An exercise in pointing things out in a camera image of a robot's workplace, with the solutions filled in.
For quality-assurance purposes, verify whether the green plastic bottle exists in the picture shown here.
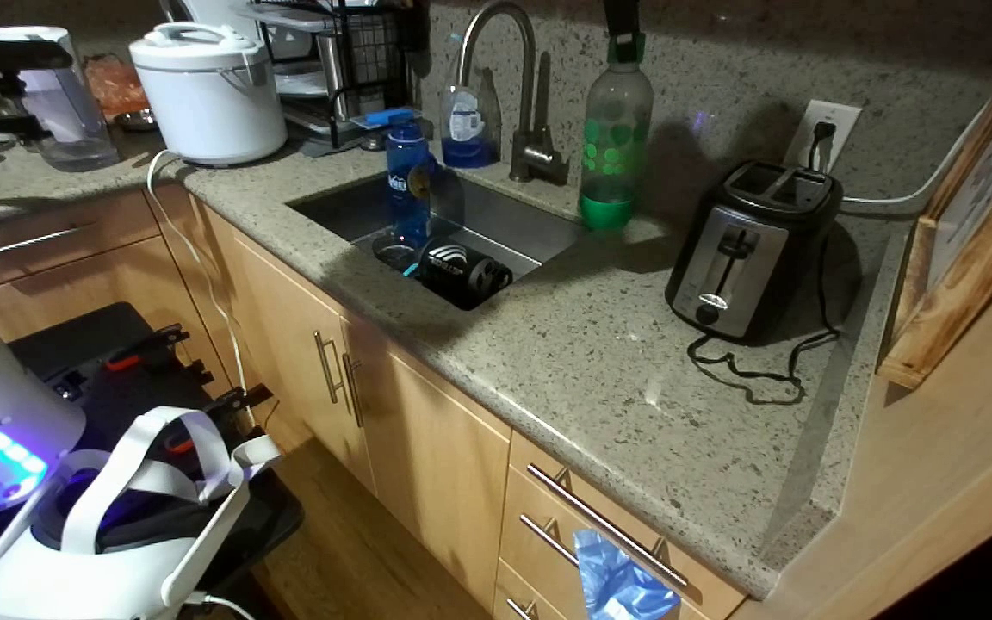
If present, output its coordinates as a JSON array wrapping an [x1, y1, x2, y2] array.
[[576, 30, 660, 235]]

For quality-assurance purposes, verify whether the clear dish soap bottle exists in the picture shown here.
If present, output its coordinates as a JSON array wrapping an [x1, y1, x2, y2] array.
[[439, 66, 508, 172]]

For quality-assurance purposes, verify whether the stainless steel sink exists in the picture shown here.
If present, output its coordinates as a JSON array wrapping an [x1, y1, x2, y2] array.
[[286, 170, 586, 317]]

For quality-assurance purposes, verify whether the blue water bottle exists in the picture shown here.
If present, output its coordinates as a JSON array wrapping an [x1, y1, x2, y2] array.
[[382, 108, 445, 254]]

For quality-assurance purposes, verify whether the chrome kitchen faucet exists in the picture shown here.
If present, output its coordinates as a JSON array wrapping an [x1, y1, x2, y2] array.
[[456, 0, 576, 186]]

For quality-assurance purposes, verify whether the black and silver toaster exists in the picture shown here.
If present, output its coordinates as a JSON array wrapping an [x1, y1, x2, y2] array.
[[665, 156, 851, 345]]

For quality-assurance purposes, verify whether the black mug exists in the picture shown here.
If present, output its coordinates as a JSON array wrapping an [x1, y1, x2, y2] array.
[[418, 242, 516, 313]]

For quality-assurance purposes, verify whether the round dark bowl teal rim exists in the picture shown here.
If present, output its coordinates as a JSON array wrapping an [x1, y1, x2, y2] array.
[[371, 239, 425, 278]]

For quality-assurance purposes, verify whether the white rice cooker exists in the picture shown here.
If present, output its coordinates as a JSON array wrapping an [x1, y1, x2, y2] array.
[[128, 18, 290, 170]]

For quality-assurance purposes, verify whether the light wood kitchen cabinet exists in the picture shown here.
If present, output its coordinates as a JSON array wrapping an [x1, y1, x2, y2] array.
[[0, 184, 750, 620]]

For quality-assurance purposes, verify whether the reddish food bag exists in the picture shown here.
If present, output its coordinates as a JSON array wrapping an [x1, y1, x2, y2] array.
[[81, 48, 151, 127]]

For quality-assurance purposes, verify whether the clear plastic pitcher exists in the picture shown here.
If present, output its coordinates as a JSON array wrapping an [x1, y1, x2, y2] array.
[[0, 25, 122, 170]]

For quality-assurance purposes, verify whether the blue glove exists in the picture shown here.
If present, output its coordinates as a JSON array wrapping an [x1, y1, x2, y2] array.
[[571, 526, 684, 620]]

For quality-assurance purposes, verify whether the black robot cart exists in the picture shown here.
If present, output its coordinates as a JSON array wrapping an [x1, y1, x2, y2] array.
[[9, 298, 306, 620]]

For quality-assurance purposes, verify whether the white VR headset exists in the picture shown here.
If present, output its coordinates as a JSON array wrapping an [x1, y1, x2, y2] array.
[[0, 404, 282, 620]]

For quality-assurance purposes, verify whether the black toaster power cord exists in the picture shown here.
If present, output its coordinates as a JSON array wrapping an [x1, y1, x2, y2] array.
[[687, 116, 862, 409]]

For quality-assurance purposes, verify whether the white wall outlet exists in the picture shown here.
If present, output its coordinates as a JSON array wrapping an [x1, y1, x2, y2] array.
[[781, 95, 870, 176]]

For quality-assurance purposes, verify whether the black wire dish rack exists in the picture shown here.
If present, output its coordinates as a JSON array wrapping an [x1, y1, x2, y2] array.
[[251, 0, 432, 150]]

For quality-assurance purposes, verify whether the white wall cable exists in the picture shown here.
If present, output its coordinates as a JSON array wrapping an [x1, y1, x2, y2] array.
[[839, 95, 992, 220]]

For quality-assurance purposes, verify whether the metal cabinet door handle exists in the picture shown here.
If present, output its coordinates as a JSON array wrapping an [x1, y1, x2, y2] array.
[[313, 327, 345, 407], [335, 340, 369, 429]]

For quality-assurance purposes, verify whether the white power cord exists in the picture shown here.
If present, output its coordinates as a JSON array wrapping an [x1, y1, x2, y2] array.
[[142, 148, 257, 398]]

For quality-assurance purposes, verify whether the long metal drawer handle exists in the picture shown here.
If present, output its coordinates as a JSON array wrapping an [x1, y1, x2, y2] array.
[[0, 225, 83, 266], [524, 463, 701, 597]]

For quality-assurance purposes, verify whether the black clamp red handle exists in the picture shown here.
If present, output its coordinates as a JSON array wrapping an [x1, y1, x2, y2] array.
[[162, 383, 278, 463], [105, 325, 213, 388]]

